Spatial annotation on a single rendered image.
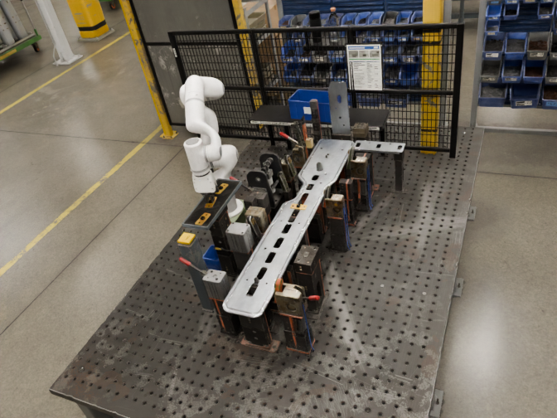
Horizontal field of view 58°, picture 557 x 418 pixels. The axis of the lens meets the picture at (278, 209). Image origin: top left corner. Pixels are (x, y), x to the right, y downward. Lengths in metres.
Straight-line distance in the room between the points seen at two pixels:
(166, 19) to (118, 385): 3.53
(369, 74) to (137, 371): 2.10
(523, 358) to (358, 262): 1.11
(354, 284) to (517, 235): 1.69
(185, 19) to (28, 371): 3.17
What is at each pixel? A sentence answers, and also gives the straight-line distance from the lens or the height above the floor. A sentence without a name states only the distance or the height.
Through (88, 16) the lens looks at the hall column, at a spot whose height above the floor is 0.42.
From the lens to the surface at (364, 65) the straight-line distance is 3.17.
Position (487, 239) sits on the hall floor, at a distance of 3.84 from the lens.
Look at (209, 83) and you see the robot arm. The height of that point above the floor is 1.60.
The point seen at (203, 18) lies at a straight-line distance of 4.83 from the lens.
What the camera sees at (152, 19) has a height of 1.28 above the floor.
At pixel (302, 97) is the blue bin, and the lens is 3.37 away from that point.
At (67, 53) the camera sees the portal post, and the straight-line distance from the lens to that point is 9.27.
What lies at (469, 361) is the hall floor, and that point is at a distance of 3.13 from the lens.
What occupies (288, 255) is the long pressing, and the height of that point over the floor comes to 1.00.
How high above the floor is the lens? 2.53
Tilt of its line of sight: 37 degrees down
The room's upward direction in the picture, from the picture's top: 11 degrees counter-clockwise
